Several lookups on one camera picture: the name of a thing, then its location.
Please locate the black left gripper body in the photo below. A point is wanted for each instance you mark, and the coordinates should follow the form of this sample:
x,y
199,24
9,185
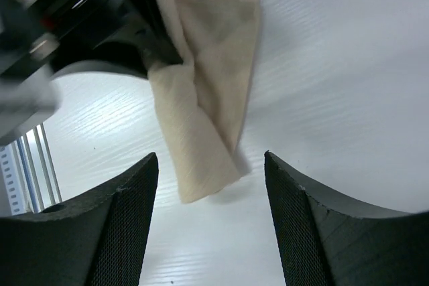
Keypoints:
x,y
61,34

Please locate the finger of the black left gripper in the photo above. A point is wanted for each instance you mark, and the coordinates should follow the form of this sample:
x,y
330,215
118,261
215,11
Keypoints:
x,y
155,44

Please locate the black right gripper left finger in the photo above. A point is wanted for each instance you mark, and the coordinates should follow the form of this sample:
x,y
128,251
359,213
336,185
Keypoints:
x,y
96,238

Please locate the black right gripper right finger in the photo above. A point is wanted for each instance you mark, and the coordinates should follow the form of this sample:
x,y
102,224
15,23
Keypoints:
x,y
326,237

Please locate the beige cloth napkin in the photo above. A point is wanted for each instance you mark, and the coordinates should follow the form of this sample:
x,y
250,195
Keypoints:
x,y
201,103

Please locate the aluminium front mounting rail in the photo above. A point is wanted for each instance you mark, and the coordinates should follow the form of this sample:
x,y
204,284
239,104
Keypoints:
x,y
38,176

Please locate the white slotted cable duct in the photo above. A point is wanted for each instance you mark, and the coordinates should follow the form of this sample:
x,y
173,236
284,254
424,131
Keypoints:
x,y
11,181

